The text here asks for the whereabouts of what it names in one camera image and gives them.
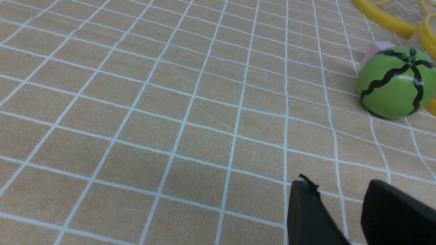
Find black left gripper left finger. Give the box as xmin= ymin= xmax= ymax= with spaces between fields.
xmin=287 ymin=174 xmax=350 ymax=245

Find bamboo steamer lid yellow rim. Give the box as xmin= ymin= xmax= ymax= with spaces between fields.
xmin=351 ymin=0 xmax=435 ymax=39

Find pink foam cube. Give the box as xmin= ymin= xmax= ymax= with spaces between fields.
xmin=360 ymin=42 xmax=395 ymax=67

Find orange checkered tablecloth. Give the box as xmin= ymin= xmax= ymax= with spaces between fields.
xmin=0 ymin=0 xmax=435 ymax=245

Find green toy watermelon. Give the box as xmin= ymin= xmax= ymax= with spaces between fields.
xmin=358 ymin=46 xmax=436 ymax=119

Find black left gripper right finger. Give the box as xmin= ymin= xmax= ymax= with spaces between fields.
xmin=361 ymin=179 xmax=436 ymax=245

